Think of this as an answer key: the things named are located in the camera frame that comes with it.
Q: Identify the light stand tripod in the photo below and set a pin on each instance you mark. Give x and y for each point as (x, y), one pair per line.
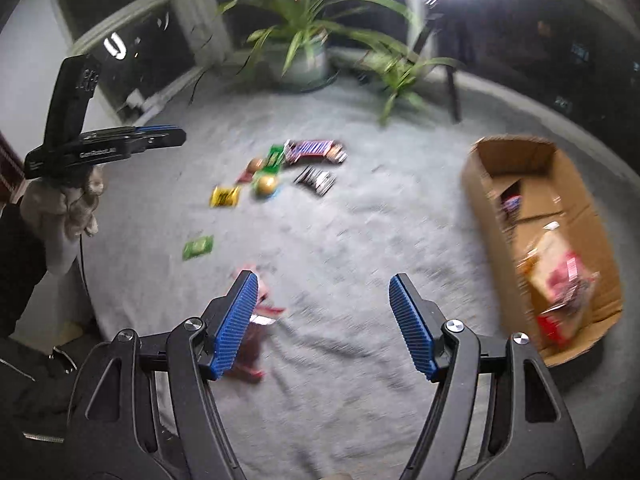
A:
(452, 95)

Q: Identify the white power strip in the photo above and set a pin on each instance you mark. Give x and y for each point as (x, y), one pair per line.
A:
(135, 102)

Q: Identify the person's left hand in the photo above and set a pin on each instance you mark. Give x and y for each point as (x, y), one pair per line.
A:
(55, 215)

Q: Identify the red snack box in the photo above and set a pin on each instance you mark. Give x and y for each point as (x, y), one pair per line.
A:
(552, 327)

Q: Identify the red blue snack packet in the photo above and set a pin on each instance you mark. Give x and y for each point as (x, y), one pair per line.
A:
(511, 206)

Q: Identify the green snack packet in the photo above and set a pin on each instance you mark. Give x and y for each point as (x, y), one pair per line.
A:
(275, 156)
(198, 248)

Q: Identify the pink red snack bag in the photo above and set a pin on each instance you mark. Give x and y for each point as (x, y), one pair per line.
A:
(567, 272)

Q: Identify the round yellow bun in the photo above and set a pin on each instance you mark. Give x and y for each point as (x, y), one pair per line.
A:
(266, 185)

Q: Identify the purple snack bar pack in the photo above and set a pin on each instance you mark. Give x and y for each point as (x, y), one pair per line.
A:
(312, 149)

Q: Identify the cardboard box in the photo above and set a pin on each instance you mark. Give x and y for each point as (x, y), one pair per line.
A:
(480, 185)

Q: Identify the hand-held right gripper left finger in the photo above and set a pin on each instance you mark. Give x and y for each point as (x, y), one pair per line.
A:
(235, 325)

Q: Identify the round brown bun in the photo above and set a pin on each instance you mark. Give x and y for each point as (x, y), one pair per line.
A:
(256, 165)

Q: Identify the dark red small packet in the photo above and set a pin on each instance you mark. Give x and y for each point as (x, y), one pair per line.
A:
(243, 177)

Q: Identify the green pot saucer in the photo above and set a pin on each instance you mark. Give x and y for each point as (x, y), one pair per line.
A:
(305, 88)

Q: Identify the beige snack bag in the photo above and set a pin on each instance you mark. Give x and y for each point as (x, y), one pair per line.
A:
(547, 247)

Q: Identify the small spider plant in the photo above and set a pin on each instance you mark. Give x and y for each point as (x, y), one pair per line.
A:
(400, 77)

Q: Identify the black striped snack pack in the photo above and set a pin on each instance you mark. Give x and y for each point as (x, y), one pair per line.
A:
(315, 180)

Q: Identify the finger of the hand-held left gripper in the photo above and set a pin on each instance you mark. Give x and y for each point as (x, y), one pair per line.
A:
(150, 129)
(162, 139)

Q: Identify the large potted spider plant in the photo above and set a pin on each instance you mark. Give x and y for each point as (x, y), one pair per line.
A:
(305, 62)

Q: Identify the white window frame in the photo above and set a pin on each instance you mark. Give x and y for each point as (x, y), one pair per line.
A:
(200, 5)

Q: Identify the yellow snack packet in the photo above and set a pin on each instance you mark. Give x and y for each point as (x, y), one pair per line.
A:
(225, 196)

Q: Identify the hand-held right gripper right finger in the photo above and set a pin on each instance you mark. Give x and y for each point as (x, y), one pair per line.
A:
(410, 330)

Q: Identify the person's left forearm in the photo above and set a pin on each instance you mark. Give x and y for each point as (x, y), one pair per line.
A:
(17, 260)

